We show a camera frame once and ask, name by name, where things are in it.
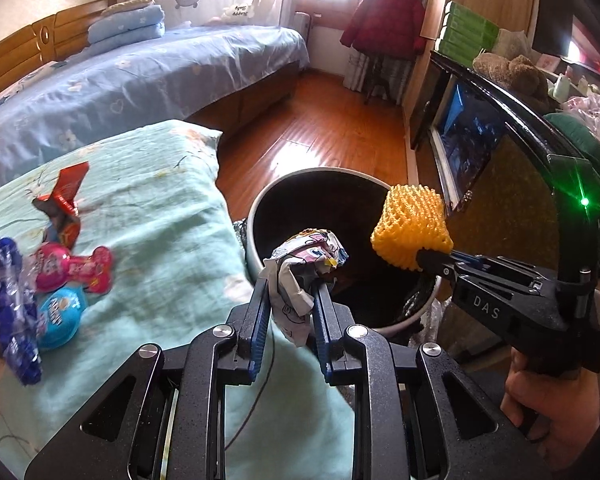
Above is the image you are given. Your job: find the white printed wrapper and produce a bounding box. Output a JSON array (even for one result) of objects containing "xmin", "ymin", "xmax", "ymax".
[{"xmin": 259, "ymin": 229, "xmax": 348, "ymax": 347}]

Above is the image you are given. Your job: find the yellow foam fruit net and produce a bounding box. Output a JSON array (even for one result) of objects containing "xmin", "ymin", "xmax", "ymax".
[{"xmin": 370, "ymin": 184, "xmax": 454, "ymax": 271}]

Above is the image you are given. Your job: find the blue AD milk bottle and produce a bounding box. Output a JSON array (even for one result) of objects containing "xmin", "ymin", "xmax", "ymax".
[{"xmin": 36, "ymin": 286, "xmax": 87, "ymax": 351}]

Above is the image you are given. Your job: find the pink bone-shaped snack pack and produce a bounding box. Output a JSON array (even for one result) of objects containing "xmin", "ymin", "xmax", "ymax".
[{"xmin": 34, "ymin": 243, "xmax": 114, "ymax": 295}]

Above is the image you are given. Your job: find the red torn snack wrapper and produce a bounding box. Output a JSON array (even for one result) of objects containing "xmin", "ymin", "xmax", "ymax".
[{"xmin": 32, "ymin": 162, "xmax": 90, "ymax": 249}]

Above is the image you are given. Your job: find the blue white plastic wrapper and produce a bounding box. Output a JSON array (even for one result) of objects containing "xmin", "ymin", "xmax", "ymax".
[{"xmin": 0, "ymin": 237, "xmax": 42, "ymax": 386}]

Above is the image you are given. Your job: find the right hand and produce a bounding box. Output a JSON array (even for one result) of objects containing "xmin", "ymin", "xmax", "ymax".
[{"xmin": 501, "ymin": 349, "xmax": 600, "ymax": 471}]

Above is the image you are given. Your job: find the black glossy TV cabinet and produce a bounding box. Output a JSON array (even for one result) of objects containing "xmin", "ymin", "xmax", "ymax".
[{"xmin": 411, "ymin": 52, "xmax": 600, "ymax": 270}]

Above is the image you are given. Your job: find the large bed with blue sheet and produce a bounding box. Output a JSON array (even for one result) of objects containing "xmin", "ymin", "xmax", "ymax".
[{"xmin": 0, "ymin": 25, "xmax": 309, "ymax": 187}]

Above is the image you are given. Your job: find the brown teddy bear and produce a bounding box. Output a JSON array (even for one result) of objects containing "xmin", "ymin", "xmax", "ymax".
[{"xmin": 472, "ymin": 52, "xmax": 557, "ymax": 114}]

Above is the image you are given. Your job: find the stack of green boxes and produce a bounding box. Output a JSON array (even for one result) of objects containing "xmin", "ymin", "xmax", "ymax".
[{"xmin": 434, "ymin": 1, "xmax": 500, "ymax": 67}]

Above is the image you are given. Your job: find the folded light blue quilt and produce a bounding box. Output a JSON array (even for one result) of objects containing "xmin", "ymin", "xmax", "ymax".
[{"xmin": 87, "ymin": 0, "xmax": 164, "ymax": 44}]

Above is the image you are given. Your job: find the dark red hanging jacket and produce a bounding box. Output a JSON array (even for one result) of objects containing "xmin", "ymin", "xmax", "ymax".
[{"xmin": 340, "ymin": 0, "xmax": 426, "ymax": 61}]

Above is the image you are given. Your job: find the wooden headboard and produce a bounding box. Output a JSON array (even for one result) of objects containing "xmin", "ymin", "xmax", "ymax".
[{"xmin": 0, "ymin": 0, "xmax": 117, "ymax": 93}]

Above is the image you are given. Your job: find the white bed guard rail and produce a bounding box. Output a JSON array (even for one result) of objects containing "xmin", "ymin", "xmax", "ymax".
[{"xmin": 155, "ymin": 0, "xmax": 292, "ymax": 29}]

